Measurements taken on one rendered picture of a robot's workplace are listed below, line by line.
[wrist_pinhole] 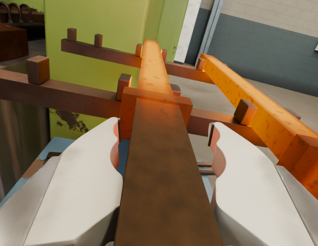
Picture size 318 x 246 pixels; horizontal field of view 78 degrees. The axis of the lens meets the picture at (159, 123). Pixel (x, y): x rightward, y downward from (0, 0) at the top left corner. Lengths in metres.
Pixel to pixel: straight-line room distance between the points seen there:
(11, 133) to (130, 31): 0.40
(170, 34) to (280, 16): 5.88
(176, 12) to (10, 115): 0.73
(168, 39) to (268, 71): 6.02
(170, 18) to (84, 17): 0.48
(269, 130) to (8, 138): 0.57
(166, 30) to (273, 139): 0.85
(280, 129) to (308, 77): 7.22
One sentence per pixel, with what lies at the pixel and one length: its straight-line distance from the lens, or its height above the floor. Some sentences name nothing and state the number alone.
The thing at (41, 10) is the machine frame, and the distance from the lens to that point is 1.04.
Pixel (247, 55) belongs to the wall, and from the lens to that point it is 6.61.
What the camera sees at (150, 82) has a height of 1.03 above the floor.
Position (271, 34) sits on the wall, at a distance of 6.71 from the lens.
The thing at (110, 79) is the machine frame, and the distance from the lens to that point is 0.59.
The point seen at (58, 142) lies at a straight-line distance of 0.55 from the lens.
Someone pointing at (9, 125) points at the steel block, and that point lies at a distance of 0.61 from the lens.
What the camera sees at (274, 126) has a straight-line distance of 0.19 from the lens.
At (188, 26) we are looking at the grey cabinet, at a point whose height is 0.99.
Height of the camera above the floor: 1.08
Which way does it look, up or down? 28 degrees down
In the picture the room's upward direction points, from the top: 14 degrees clockwise
